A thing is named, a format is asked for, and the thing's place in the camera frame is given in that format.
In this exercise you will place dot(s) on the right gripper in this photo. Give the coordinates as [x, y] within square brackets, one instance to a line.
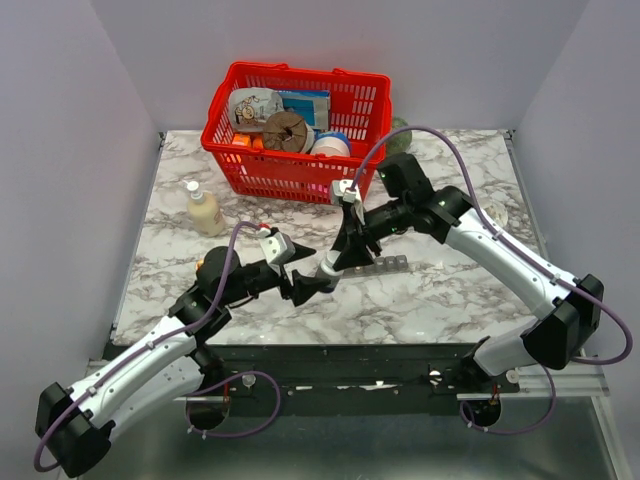
[361, 236]

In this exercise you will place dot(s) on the dark patterned can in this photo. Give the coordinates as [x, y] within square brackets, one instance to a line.
[497, 212]

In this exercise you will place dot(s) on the white pill bottle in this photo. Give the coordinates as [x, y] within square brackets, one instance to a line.
[326, 271]

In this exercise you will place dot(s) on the cream pump lotion bottle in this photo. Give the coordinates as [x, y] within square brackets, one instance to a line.
[204, 210]

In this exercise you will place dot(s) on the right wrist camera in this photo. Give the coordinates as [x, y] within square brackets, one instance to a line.
[343, 193]

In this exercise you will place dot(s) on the red plastic shopping basket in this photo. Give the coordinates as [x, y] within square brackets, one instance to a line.
[361, 109]

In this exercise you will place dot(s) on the orange packet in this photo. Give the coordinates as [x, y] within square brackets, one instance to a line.
[252, 140]

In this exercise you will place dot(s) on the grey weekly pill organizer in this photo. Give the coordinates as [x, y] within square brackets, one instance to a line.
[381, 266]

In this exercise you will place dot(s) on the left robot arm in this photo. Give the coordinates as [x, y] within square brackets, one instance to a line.
[78, 424]

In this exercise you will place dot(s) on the green round melon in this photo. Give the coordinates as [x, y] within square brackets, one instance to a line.
[401, 142]

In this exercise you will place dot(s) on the black front rail frame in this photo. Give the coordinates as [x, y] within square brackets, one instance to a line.
[252, 381]

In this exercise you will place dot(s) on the brown round lid container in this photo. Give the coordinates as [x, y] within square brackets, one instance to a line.
[287, 132]

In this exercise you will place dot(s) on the white blue tub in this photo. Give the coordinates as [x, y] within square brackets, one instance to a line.
[332, 144]

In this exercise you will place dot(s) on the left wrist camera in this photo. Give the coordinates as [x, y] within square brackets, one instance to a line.
[277, 248]

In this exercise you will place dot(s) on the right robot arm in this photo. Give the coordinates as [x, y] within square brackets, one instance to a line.
[564, 306]

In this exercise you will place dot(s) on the white snack pouch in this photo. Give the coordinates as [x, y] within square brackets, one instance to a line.
[250, 108]

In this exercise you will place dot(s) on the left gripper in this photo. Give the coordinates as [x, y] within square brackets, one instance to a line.
[303, 287]

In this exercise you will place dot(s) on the blue carton box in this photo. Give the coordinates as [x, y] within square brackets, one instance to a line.
[312, 105]

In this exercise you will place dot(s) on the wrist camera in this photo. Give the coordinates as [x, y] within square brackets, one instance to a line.
[343, 193]
[277, 248]

